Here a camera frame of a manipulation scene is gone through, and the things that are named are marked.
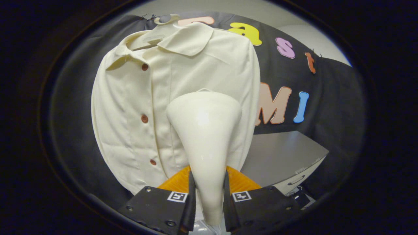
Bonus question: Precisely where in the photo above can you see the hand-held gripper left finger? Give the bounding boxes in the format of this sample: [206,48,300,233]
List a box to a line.
[118,165,197,235]

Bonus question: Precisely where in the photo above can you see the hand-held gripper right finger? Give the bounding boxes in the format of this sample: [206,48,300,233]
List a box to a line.
[224,165,302,234]

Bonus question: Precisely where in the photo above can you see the white garment steamer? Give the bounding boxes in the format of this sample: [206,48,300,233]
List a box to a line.
[167,88,243,235]

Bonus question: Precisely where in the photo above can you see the cream button-up shirt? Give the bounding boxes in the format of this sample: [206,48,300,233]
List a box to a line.
[91,22,261,196]

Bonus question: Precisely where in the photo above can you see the white clothes hanger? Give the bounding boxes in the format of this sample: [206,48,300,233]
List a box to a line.
[142,14,181,43]

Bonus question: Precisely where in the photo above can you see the black box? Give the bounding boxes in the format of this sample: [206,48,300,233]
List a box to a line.
[292,186,315,208]

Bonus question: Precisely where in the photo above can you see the grey and white cabinet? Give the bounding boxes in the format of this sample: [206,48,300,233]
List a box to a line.
[240,131,330,196]

